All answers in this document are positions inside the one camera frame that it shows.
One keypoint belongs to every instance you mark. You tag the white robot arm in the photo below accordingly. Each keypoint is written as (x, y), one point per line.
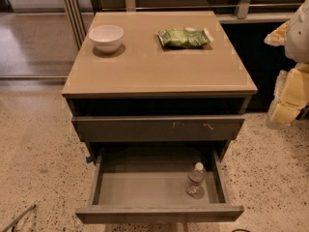
(296, 45)

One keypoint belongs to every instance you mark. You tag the green snack bag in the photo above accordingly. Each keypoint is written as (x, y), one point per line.
(184, 37)

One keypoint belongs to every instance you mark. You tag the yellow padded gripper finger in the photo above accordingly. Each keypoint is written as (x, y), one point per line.
(278, 36)
(291, 94)

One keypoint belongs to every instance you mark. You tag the clear plastic water bottle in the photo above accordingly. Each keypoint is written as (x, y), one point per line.
(194, 182)

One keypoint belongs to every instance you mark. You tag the blue tape piece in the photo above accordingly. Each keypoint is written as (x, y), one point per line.
(89, 159)

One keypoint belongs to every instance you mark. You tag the white ceramic bowl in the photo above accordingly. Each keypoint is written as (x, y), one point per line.
(107, 38)

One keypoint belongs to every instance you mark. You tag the open grey middle drawer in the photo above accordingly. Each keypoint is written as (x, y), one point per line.
(146, 185)

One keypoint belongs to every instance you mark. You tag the grey drawer cabinet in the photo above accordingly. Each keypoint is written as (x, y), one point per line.
(144, 78)

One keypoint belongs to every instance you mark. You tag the grey metal rod on floor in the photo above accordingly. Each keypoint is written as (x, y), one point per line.
(11, 227)

